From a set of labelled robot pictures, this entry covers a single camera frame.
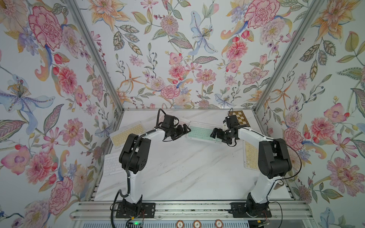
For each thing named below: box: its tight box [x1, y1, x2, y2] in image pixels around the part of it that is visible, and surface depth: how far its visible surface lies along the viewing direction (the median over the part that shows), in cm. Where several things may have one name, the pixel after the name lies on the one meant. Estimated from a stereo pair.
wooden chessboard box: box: [228, 110, 251, 128], surface depth 116 cm
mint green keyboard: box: [186, 121, 223, 143], surface depth 106 cm
